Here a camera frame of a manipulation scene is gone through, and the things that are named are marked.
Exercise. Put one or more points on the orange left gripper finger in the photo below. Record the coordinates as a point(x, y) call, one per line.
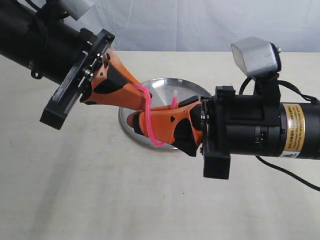
point(113, 78)
point(130, 96)

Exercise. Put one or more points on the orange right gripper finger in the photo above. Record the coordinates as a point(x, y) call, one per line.
point(175, 105)
point(179, 127)

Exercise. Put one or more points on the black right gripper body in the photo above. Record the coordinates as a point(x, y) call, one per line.
point(239, 124)

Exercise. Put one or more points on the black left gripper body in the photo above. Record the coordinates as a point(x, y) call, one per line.
point(69, 58)

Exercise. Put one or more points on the pink plastic straw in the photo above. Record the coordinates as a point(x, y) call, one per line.
point(147, 110)

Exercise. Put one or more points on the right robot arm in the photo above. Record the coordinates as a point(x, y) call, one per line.
point(300, 128)

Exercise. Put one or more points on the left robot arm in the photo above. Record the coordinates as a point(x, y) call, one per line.
point(16, 44)

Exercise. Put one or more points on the round stainless steel plate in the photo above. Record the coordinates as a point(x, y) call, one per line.
point(162, 90)

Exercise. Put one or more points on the white backdrop cloth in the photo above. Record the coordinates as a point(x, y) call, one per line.
point(204, 25)

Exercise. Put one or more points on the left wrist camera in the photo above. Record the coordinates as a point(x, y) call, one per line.
point(70, 8)

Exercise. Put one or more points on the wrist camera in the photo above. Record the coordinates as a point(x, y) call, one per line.
point(256, 57)
point(70, 8)

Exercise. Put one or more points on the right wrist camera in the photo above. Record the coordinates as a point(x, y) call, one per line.
point(256, 57)

